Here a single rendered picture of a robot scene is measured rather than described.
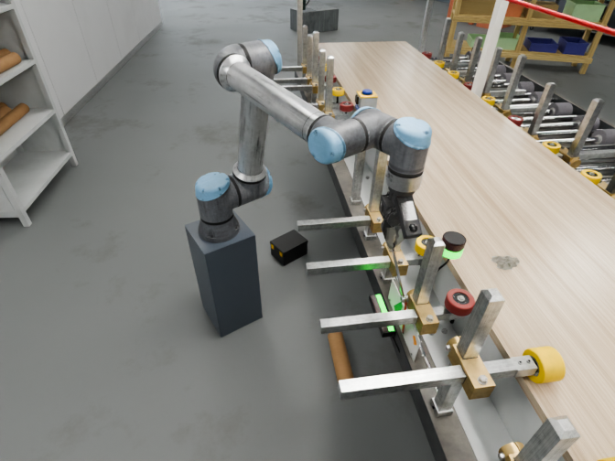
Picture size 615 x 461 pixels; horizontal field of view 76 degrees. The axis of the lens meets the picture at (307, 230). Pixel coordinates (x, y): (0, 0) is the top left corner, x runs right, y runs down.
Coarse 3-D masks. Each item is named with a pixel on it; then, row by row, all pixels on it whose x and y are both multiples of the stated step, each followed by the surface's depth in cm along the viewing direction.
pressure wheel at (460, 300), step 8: (456, 288) 117; (448, 296) 114; (456, 296) 115; (464, 296) 115; (472, 296) 115; (448, 304) 114; (456, 304) 112; (464, 304) 113; (472, 304) 112; (456, 312) 113; (464, 312) 112
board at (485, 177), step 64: (384, 64) 293; (448, 128) 206; (512, 128) 208; (448, 192) 159; (512, 192) 159; (576, 192) 160; (512, 256) 129; (576, 256) 130; (512, 320) 109; (576, 320) 109; (576, 384) 94; (576, 448) 83
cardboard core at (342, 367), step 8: (328, 336) 206; (336, 336) 202; (336, 344) 199; (344, 344) 200; (336, 352) 195; (344, 352) 195; (336, 360) 192; (344, 360) 191; (336, 368) 190; (344, 368) 188; (344, 376) 185; (352, 376) 186
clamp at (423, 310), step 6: (408, 294) 121; (414, 300) 118; (408, 306) 121; (414, 306) 117; (420, 306) 116; (426, 306) 116; (420, 312) 114; (426, 312) 114; (432, 312) 114; (420, 318) 113; (420, 324) 113; (426, 324) 111; (432, 324) 112; (438, 324) 112; (420, 330) 113; (426, 330) 113; (432, 330) 114
